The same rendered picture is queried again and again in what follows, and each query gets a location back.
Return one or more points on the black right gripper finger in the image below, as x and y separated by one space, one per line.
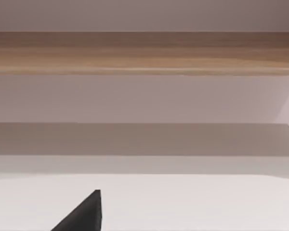
88 214

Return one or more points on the wooden open shelf unit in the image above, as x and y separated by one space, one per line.
144 54

